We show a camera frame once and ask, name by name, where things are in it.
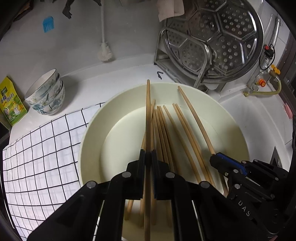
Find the black device with red button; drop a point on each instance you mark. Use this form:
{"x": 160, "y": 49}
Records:
{"x": 268, "y": 49}

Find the yellow green seasoning pouch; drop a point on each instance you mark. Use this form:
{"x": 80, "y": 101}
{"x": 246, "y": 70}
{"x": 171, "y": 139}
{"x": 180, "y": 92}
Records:
{"x": 12, "y": 104}

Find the perforated steel steamer plate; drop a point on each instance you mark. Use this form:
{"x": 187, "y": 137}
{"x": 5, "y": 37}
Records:
{"x": 231, "y": 34}

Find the white bottle brush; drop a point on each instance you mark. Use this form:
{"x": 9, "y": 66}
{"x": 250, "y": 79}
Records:
{"x": 105, "y": 53}

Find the small pink cloth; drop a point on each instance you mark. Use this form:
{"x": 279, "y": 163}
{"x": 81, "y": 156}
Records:
{"x": 289, "y": 110}

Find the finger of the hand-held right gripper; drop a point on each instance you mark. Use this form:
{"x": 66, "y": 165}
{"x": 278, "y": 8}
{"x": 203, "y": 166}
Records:
{"x": 229, "y": 161}
{"x": 219, "y": 165}

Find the gas regulator with orange knob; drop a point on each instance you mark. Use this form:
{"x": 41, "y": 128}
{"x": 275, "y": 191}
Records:
{"x": 261, "y": 83}

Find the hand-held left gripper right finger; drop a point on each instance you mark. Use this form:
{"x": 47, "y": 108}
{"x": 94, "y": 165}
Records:
{"x": 161, "y": 180}

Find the black hanging rag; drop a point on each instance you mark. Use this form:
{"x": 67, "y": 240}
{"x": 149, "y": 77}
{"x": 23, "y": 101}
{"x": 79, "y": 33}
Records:
{"x": 68, "y": 9}

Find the white black-checked cloth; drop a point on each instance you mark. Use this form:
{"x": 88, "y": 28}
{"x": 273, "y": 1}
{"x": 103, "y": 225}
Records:
{"x": 46, "y": 162}

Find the small black hex key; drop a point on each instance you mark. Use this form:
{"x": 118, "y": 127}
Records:
{"x": 159, "y": 74}

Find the blue silicone brush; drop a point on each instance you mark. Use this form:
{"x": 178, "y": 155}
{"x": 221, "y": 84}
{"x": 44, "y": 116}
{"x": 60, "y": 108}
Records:
{"x": 48, "y": 24}

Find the bundle of wooden chopsticks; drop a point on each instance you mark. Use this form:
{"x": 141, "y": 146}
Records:
{"x": 161, "y": 129}

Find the blue floral porcelain bowl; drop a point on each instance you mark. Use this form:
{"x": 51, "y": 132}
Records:
{"x": 46, "y": 106}
{"x": 44, "y": 88}
{"x": 49, "y": 112}

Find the pink hanging towel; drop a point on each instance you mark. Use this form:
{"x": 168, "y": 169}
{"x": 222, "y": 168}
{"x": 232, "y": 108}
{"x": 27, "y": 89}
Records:
{"x": 168, "y": 9}

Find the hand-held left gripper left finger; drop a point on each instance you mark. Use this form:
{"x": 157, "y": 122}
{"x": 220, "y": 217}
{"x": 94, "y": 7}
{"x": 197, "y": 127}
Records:
{"x": 136, "y": 178}

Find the white round basin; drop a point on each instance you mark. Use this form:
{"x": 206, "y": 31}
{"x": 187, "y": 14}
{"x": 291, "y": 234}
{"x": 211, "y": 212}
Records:
{"x": 120, "y": 139}

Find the grey metal gas pipe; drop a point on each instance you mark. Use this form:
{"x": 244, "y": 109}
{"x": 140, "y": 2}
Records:
{"x": 276, "y": 27}

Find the steel rack stand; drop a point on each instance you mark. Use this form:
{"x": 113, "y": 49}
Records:
{"x": 159, "y": 62}

